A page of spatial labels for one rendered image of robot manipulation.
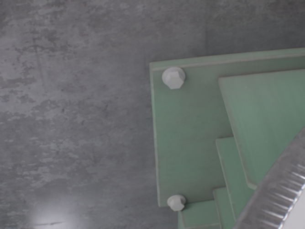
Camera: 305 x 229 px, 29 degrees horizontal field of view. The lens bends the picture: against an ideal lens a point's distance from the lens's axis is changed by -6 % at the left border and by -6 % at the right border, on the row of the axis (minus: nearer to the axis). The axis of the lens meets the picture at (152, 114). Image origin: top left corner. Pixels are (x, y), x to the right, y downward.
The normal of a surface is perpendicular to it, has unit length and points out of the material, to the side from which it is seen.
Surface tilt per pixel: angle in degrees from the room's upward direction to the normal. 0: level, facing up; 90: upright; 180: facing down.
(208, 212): 90
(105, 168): 0
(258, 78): 90
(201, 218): 90
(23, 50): 0
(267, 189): 87
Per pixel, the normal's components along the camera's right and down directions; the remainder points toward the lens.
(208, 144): 0.13, 0.70
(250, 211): -0.07, -0.71
